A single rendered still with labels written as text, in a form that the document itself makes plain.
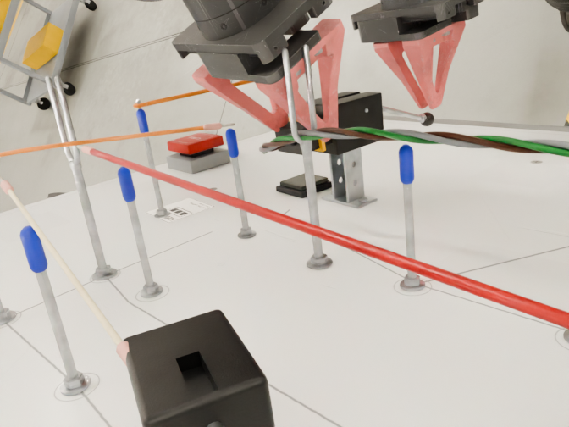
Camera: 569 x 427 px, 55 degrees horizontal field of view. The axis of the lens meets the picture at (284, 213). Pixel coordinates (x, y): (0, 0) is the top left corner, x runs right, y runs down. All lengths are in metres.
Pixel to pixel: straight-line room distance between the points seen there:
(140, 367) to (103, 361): 0.15
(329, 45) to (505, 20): 1.62
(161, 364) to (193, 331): 0.02
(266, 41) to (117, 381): 0.20
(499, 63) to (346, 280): 1.58
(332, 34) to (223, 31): 0.07
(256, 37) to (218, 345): 0.21
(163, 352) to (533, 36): 1.77
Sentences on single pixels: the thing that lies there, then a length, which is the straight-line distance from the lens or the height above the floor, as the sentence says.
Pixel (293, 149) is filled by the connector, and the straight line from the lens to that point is 0.43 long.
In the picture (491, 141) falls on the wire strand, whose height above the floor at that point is 1.24.
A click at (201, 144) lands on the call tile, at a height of 1.12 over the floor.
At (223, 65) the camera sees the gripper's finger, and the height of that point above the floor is 1.28.
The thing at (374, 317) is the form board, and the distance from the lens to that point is 0.31.
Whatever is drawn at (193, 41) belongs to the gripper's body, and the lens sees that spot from 0.38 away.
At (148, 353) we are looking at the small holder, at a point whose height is 1.37.
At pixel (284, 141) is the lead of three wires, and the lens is 0.35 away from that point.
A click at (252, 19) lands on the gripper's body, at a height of 1.29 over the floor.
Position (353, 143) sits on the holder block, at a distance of 0.45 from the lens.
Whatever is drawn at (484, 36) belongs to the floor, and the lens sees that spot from 1.96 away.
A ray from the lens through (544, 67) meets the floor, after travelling 1.81.
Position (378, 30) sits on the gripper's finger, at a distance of 0.52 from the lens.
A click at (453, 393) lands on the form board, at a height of 1.23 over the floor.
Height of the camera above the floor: 1.47
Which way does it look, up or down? 43 degrees down
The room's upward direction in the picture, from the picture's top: 66 degrees counter-clockwise
